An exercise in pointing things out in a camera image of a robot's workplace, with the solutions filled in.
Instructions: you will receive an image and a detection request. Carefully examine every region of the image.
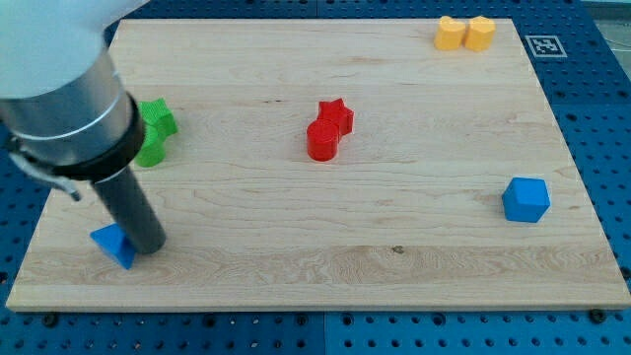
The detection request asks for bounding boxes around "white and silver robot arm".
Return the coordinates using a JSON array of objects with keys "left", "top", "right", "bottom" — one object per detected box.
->
[{"left": 1, "top": 0, "right": 147, "bottom": 180}]

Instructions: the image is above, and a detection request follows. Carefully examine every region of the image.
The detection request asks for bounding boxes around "blue cube block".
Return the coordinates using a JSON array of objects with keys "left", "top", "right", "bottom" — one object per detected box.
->
[{"left": 502, "top": 177, "right": 551, "bottom": 223}]

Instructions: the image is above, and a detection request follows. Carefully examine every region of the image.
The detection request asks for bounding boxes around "blue triangle block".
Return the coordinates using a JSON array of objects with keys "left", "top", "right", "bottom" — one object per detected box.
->
[{"left": 90, "top": 223, "right": 136, "bottom": 270}]

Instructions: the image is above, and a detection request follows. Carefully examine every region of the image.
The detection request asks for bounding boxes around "light wooden board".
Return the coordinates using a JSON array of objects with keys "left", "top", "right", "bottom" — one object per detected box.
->
[{"left": 7, "top": 19, "right": 630, "bottom": 313}]

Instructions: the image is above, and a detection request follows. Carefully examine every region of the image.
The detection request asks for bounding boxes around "red cylinder block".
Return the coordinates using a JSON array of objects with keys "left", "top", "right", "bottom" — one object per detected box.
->
[{"left": 307, "top": 119, "right": 340, "bottom": 162}]

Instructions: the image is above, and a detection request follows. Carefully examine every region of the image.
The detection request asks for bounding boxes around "red star block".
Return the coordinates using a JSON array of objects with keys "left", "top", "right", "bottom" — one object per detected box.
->
[{"left": 317, "top": 98, "right": 355, "bottom": 136}]

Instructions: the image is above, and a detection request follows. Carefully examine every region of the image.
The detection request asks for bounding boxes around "green cylinder block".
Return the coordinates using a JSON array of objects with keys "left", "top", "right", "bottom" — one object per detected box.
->
[{"left": 134, "top": 125, "right": 166, "bottom": 168}]

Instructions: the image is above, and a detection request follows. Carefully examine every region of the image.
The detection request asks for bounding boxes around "green star block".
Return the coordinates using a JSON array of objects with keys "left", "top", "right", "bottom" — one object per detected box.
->
[{"left": 138, "top": 98, "right": 178, "bottom": 140}]

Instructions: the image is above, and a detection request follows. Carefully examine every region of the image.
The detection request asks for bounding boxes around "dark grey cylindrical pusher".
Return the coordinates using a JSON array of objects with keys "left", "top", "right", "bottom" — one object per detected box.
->
[{"left": 91, "top": 167, "right": 167, "bottom": 254}]

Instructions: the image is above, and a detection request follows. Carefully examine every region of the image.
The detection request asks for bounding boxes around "yellow heart block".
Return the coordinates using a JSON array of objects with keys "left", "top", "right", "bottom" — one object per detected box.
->
[{"left": 434, "top": 16, "right": 466, "bottom": 50}]

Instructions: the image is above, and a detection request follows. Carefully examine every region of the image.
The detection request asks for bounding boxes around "yellow hexagon block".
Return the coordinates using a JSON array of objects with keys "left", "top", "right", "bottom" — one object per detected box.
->
[{"left": 463, "top": 16, "right": 496, "bottom": 52}]

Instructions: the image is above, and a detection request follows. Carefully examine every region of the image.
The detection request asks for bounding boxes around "white fiducial marker tag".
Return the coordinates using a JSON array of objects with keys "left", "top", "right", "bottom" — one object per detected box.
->
[{"left": 526, "top": 35, "right": 567, "bottom": 58}]

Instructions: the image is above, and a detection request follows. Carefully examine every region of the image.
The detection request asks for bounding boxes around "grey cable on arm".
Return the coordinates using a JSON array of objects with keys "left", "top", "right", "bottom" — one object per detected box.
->
[{"left": 6, "top": 142, "right": 83, "bottom": 202}]

